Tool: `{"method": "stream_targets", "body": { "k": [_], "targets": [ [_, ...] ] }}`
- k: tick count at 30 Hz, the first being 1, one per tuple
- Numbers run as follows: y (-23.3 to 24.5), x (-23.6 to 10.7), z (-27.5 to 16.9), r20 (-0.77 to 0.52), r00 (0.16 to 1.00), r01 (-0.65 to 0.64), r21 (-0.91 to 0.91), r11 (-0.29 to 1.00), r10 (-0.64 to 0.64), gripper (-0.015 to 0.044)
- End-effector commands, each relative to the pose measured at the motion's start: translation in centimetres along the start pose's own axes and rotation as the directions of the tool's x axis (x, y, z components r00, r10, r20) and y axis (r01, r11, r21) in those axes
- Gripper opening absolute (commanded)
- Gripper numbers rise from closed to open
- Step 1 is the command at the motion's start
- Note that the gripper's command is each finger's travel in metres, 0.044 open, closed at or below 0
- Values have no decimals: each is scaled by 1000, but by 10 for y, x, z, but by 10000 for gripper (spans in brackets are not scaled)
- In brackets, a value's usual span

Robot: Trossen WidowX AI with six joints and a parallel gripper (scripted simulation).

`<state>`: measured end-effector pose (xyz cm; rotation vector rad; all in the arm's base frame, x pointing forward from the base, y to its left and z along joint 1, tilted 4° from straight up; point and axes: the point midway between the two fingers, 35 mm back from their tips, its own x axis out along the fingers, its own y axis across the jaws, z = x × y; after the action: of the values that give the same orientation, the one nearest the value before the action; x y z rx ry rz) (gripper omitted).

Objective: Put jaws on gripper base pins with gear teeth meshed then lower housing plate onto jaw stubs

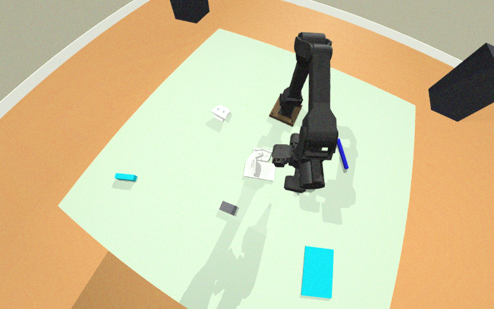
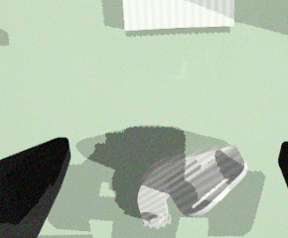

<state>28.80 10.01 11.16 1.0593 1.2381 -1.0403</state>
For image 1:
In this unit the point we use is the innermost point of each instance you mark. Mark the cyan rectangular block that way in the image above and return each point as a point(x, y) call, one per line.
point(130, 177)

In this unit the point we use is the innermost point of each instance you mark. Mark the blue flat bar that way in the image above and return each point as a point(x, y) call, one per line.
point(344, 161)

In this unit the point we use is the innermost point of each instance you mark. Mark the cyan flat rectangular plate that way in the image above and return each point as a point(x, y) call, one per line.
point(317, 277)

